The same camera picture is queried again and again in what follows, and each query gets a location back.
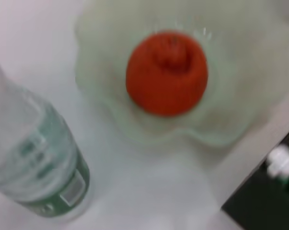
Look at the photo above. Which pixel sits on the red tomato-like fruit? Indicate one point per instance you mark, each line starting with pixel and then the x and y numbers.
pixel 165 76

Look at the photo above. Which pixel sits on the clear green-label water bottle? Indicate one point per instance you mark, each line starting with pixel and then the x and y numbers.
pixel 34 148

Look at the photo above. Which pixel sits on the mint green pen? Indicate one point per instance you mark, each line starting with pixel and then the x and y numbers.
pixel 282 160

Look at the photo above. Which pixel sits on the green wavy glass fruit plate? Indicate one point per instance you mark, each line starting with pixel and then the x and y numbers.
pixel 242 83

